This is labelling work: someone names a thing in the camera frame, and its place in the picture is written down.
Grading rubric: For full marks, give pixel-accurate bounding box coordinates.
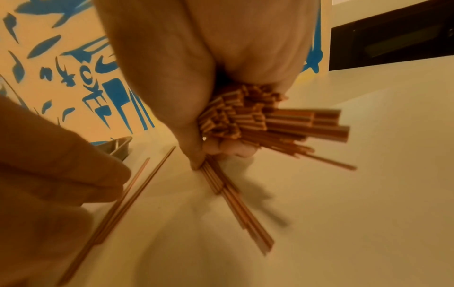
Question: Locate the person's left hand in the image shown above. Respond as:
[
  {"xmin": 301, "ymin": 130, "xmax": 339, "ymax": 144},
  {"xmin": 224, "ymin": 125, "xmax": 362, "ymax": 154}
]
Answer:
[{"xmin": 0, "ymin": 95, "xmax": 133, "ymax": 287}]

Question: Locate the person's right hand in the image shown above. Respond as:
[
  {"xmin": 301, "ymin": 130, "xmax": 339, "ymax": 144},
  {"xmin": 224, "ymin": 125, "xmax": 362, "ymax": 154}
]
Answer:
[{"xmin": 91, "ymin": 0, "xmax": 322, "ymax": 171}]

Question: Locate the dark brown tray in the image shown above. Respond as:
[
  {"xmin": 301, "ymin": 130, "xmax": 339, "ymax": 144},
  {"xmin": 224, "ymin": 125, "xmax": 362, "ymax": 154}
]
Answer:
[{"xmin": 91, "ymin": 135, "xmax": 134, "ymax": 163}]

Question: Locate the dark side table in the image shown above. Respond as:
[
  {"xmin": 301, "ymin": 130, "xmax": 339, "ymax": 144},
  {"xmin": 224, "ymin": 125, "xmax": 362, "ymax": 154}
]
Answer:
[{"xmin": 329, "ymin": 0, "xmax": 454, "ymax": 71}]

